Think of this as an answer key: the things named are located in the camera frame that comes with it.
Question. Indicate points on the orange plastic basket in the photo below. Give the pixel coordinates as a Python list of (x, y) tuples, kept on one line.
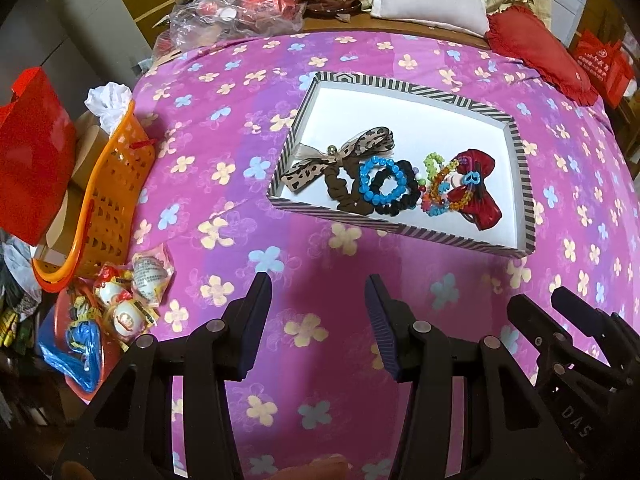
[(115, 195)]

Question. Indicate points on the clear plastic bag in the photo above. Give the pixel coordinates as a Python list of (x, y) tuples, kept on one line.
[(225, 15)]

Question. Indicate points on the person's left hand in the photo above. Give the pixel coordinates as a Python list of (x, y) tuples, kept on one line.
[(327, 467)]

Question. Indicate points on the egg snack packet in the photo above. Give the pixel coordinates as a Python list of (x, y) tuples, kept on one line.
[(110, 290), (127, 320), (150, 275)]

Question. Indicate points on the red plastic bowl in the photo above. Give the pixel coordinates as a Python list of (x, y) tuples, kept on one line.
[(107, 365)]

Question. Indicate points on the wooden bed frame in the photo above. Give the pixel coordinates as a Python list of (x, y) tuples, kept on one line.
[(320, 24)]

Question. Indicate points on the red ruffled cushion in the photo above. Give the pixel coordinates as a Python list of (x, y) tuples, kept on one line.
[(535, 50)]

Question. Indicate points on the pink floral blanket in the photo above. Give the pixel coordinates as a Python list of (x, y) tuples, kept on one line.
[(225, 160)]

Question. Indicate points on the black scrunchie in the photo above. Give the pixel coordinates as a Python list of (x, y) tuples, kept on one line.
[(405, 195)]

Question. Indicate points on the red printed shopping bag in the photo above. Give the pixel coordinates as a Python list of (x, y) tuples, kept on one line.
[(602, 65)]

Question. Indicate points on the blue plastic bag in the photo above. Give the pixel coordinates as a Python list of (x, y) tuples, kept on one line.
[(75, 355)]

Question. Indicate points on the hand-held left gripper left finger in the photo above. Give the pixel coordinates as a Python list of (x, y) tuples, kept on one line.
[(252, 330)]

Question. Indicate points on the red paper bag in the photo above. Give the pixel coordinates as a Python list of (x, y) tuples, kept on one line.
[(35, 160)]

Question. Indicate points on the red bow hair clip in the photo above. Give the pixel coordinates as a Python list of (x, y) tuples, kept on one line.
[(480, 210)]

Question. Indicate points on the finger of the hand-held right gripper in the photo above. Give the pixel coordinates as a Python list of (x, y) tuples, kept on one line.
[(580, 310), (530, 322)]

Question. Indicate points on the striped cardboard box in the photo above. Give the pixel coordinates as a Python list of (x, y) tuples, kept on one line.
[(425, 125)]

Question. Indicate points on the leopard bow brown scrunchie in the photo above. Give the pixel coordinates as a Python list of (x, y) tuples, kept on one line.
[(330, 165)]

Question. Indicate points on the white tissue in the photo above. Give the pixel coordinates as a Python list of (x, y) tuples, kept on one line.
[(107, 100)]

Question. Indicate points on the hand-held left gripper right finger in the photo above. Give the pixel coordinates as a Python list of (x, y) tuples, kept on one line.
[(382, 330)]

